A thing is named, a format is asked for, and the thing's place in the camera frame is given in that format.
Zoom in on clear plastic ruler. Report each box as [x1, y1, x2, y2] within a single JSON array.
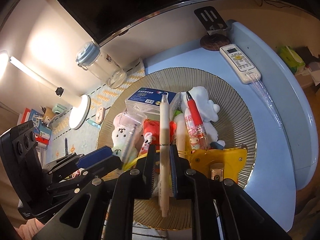
[[251, 76, 284, 130]]

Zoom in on clear thin pen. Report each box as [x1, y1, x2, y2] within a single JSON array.
[[120, 126, 137, 167]]

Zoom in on white desk lamp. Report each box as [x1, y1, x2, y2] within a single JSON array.
[[0, 51, 90, 130]]

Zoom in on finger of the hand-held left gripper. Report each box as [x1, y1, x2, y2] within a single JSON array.
[[42, 145, 113, 177], [46, 154, 123, 193]]

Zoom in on white pen beige grip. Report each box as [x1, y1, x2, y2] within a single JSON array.
[[159, 92, 171, 218]]

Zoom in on blue cover book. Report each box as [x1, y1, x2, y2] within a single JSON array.
[[30, 111, 52, 137]]

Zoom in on stack of books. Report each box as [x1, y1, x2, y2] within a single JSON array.
[[22, 107, 35, 124]]

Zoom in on ribbed glass plate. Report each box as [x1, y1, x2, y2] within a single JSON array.
[[96, 67, 257, 230]]

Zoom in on white remote control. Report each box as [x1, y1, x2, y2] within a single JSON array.
[[219, 44, 262, 84]]

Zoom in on kraft paper pen cup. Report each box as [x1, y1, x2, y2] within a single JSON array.
[[44, 107, 56, 123]]

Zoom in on red pouch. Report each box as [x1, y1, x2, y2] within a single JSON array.
[[140, 119, 177, 153]]

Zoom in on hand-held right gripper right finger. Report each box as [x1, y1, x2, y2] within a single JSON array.
[[170, 145, 293, 240]]

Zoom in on clear water bottle blue lid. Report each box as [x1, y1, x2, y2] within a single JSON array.
[[76, 41, 127, 89]]

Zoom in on white plush toy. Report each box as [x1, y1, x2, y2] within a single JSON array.
[[180, 86, 226, 149]]

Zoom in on red pen pink print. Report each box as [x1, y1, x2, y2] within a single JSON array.
[[184, 91, 208, 151]]

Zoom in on clear box blue label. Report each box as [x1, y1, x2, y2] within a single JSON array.
[[124, 87, 177, 122]]

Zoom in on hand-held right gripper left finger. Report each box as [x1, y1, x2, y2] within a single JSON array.
[[32, 144, 156, 240]]

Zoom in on dark furniture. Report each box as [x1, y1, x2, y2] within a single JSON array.
[[57, 0, 250, 47]]

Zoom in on peach small stationery item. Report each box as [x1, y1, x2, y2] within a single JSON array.
[[96, 107, 106, 123]]

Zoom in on mint green mini printer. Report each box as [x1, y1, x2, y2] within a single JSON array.
[[51, 104, 67, 117]]

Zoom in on green tissue pack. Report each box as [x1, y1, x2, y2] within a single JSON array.
[[276, 45, 306, 76]]

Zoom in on metal phone stand wooden base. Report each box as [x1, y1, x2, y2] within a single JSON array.
[[194, 6, 231, 52]]

